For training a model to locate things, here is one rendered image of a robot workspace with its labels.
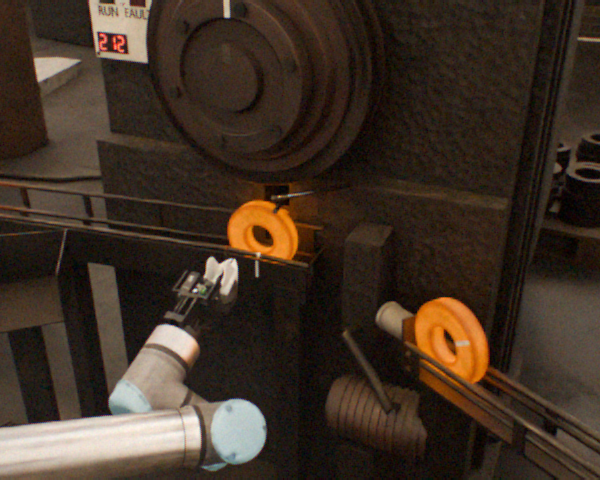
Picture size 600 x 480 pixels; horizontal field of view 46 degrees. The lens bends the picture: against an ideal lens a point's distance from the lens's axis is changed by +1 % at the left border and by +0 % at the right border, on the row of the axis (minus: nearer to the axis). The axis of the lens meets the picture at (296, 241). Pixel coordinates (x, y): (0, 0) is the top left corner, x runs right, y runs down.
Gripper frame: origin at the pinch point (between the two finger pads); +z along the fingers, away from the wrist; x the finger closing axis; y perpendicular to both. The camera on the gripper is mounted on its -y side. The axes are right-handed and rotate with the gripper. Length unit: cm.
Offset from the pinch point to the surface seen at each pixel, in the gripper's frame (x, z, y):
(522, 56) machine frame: -46, 38, 29
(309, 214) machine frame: -7.4, 21.9, -3.8
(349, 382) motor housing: -24.9, -5.0, -21.5
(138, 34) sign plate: 35, 36, 27
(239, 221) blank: 5.9, 14.6, -2.5
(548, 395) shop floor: -63, 55, -97
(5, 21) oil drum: 231, 170, -58
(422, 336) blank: -38.8, -1.1, -5.9
